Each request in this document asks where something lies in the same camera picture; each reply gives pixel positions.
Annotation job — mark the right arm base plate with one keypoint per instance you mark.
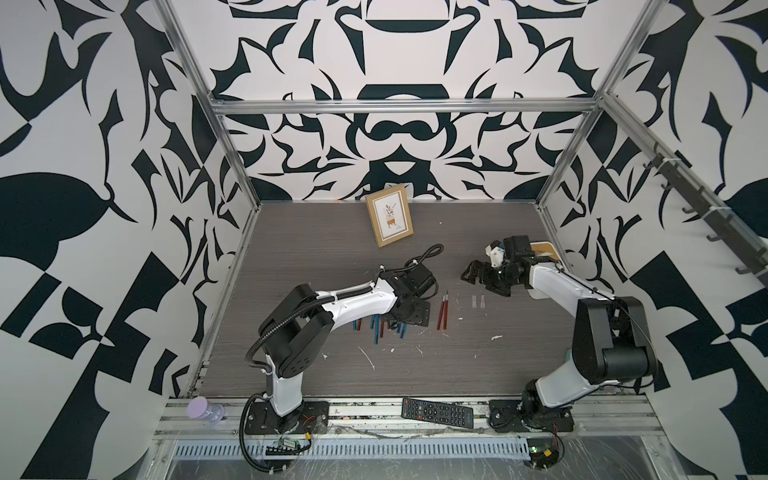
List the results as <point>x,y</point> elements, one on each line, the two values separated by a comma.
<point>507,416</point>

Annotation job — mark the white cable duct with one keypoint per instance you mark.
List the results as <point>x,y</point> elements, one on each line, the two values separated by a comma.
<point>371,448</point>

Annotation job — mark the black remote control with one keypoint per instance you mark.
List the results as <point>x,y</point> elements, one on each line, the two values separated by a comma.
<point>446,414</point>

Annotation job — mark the wooden picture frame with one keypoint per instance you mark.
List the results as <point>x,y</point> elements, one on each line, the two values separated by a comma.
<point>390,215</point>

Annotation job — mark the white box with wooden lid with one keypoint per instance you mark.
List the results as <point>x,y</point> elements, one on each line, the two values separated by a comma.
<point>545,251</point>

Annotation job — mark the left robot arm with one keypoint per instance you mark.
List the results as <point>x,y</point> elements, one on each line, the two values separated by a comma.
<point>292,336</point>

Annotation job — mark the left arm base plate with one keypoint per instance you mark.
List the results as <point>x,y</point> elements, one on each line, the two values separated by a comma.
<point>261,419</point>

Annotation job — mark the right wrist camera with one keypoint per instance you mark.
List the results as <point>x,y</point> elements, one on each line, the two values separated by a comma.
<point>495,252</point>

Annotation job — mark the red carving knife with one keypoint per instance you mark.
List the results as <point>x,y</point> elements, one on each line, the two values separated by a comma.
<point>439,315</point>
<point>444,314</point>

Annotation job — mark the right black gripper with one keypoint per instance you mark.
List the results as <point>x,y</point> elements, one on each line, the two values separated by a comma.
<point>484,278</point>

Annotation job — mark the black wall hook rail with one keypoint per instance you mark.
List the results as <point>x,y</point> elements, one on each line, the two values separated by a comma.
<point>703,203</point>

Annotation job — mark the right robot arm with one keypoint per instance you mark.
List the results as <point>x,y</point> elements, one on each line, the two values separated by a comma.
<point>611,345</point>

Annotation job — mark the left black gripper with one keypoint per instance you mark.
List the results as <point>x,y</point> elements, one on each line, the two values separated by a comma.
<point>421,312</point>

